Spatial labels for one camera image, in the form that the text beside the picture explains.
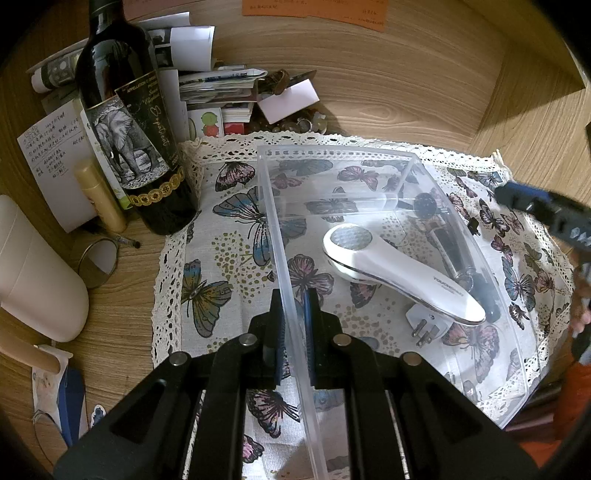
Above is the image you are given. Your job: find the handwritten white paper note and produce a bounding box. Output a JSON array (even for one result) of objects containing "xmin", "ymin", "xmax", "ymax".
[{"xmin": 17, "ymin": 99, "xmax": 100, "ymax": 234}]

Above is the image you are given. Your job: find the fruit print card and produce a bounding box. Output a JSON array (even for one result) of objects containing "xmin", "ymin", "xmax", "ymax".
[{"xmin": 188, "ymin": 107, "xmax": 225, "ymax": 138}]

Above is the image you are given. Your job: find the person's right hand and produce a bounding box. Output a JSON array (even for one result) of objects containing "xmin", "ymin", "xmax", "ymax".
[{"xmin": 570, "ymin": 295, "xmax": 591, "ymax": 340}]

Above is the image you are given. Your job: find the white plug adapter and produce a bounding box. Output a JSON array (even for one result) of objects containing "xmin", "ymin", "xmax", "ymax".
[{"xmin": 405, "ymin": 305, "xmax": 450, "ymax": 349}]

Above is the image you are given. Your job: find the orange sticky note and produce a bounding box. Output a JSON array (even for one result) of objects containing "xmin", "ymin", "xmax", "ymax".
[{"xmin": 241, "ymin": 0, "xmax": 387, "ymax": 33}]

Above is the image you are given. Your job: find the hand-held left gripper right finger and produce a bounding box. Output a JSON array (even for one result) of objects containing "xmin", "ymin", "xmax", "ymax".
[{"xmin": 302, "ymin": 288, "xmax": 541, "ymax": 480}]

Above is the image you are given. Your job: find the small round mirror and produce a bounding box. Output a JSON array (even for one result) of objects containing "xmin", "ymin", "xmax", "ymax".
[{"xmin": 76, "ymin": 239, "xmax": 118, "ymax": 289}]

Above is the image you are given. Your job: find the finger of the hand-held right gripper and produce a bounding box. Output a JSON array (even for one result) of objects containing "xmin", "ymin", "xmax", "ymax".
[{"xmin": 493, "ymin": 180, "xmax": 591, "ymax": 252}]

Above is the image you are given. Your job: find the beige cylinder cup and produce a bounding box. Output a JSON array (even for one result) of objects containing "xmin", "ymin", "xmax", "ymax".
[{"xmin": 0, "ymin": 194, "xmax": 89, "ymax": 372}]

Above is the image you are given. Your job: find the white handheld facial massager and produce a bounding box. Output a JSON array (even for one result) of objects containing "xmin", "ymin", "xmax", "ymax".
[{"xmin": 322, "ymin": 224, "xmax": 488, "ymax": 326}]

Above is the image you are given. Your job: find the pile of small metal clips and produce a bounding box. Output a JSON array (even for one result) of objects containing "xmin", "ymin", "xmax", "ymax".
[{"xmin": 249, "ymin": 108, "xmax": 328, "ymax": 136}]

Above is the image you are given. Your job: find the rolled newspaper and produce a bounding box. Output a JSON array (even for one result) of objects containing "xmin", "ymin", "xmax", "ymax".
[{"xmin": 27, "ymin": 46, "xmax": 86, "ymax": 93}]

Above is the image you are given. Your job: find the pile of papers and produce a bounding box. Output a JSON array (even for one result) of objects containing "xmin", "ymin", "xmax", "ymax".
[{"xmin": 134, "ymin": 11, "xmax": 269, "ymax": 139}]

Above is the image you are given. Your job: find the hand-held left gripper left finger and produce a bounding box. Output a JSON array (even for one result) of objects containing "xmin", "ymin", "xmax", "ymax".
[{"xmin": 53, "ymin": 288, "xmax": 289, "ymax": 480}]

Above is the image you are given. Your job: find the pale pink card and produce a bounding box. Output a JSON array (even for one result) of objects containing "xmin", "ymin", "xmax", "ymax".
[{"xmin": 257, "ymin": 79, "xmax": 320, "ymax": 124}]

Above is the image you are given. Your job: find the butterfly print lace cloth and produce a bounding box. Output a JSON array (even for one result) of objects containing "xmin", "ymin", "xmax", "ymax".
[{"xmin": 151, "ymin": 131, "xmax": 575, "ymax": 480}]

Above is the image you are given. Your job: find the brown hair clip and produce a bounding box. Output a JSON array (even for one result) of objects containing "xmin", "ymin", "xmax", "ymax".
[{"xmin": 261, "ymin": 69, "xmax": 319, "ymax": 95}]

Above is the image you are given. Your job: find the orange cloth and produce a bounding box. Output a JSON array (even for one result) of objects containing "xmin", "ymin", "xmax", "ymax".
[{"xmin": 551, "ymin": 362, "xmax": 585, "ymax": 439}]

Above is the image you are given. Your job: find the beige lip balm tube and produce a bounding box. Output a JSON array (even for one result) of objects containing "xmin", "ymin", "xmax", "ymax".
[{"xmin": 74, "ymin": 159, "xmax": 129, "ymax": 234}]

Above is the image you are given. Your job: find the dark wine bottle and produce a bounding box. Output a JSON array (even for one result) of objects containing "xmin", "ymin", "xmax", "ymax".
[{"xmin": 75, "ymin": 0, "xmax": 199, "ymax": 237}]

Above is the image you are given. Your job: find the clear plastic tray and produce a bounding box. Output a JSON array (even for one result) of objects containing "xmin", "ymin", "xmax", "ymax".
[{"xmin": 256, "ymin": 144, "xmax": 539, "ymax": 480}]

